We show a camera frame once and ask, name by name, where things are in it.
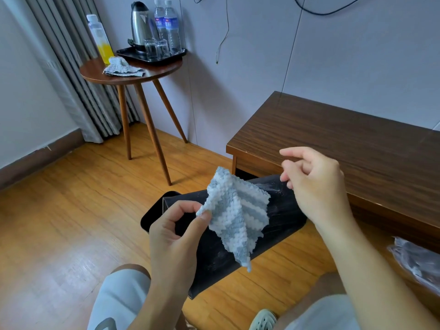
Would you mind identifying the person's left hand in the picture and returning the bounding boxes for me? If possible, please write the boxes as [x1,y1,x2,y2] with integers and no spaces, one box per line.
[148,201,212,291]

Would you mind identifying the person's right hand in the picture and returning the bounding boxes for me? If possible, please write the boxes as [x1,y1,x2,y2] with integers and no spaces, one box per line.
[279,146,348,228]

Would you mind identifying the blue white striped cloth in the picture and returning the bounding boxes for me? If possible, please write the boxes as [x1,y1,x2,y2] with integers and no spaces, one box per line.
[196,166,271,273]

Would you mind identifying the person's right forearm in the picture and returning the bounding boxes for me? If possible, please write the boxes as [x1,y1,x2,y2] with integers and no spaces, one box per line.
[313,211,440,330]

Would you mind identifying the person's left forearm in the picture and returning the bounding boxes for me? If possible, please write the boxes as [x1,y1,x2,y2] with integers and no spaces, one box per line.
[128,280,194,330]

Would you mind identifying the black bin bag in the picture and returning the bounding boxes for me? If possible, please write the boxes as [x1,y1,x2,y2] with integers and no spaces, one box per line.
[162,174,307,300]

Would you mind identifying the dark wooden desk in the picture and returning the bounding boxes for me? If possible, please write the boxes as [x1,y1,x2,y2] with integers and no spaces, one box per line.
[226,91,440,254]

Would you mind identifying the black trash bin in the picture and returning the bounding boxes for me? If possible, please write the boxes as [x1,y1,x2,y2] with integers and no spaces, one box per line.
[140,191,182,234]

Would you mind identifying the person's left leg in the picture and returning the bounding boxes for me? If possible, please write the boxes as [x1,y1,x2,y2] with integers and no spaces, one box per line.
[111,264,152,280]

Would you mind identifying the person's leg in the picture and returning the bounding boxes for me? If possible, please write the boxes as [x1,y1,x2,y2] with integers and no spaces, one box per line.
[274,272,347,322]
[111,264,152,280]

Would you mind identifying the white shorts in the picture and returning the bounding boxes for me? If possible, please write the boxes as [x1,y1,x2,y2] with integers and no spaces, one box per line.
[87,269,361,330]

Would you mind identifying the pale green slipper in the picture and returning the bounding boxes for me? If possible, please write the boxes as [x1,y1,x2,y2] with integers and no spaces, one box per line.
[248,308,278,330]

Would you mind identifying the person's right leg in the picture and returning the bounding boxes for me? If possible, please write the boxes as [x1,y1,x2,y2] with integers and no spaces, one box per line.
[274,272,347,322]

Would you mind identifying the round wooden side table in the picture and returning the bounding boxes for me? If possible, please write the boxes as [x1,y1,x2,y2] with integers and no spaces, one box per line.
[79,55,188,187]

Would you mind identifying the clear plastic bag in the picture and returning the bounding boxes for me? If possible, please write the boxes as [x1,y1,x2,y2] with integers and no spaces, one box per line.
[387,236,440,297]

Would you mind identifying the clear drinking glass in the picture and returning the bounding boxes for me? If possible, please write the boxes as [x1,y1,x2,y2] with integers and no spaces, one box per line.
[144,38,159,62]
[156,39,171,59]

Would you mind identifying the crumpled grey cloth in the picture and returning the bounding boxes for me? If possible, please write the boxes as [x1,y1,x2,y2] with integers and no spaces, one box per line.
[103,56,146,78]

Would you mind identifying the clear water bottle blue label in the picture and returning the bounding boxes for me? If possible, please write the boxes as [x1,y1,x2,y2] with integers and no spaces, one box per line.
[164,0,183,54]
[153,0,169,43]

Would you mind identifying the black serving tray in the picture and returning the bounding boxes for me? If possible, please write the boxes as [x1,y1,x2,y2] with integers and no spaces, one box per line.
[116,47,188,66]

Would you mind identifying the grey curtain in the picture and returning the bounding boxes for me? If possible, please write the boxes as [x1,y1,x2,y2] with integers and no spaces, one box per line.
[2,0,140,144]

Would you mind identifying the steel electric kettle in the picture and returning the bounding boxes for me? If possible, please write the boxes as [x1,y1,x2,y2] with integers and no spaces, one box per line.
[127,1,159,56]

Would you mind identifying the bottle with yellow liquid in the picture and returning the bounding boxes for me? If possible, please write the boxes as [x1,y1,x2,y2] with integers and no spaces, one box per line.
[86,14,115,65]

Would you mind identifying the thin hanging cable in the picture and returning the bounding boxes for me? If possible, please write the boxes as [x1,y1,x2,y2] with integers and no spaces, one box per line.
[215,0,230,64]

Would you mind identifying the black wall cable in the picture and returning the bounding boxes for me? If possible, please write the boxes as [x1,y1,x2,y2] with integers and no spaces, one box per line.
[292,0,365,16]

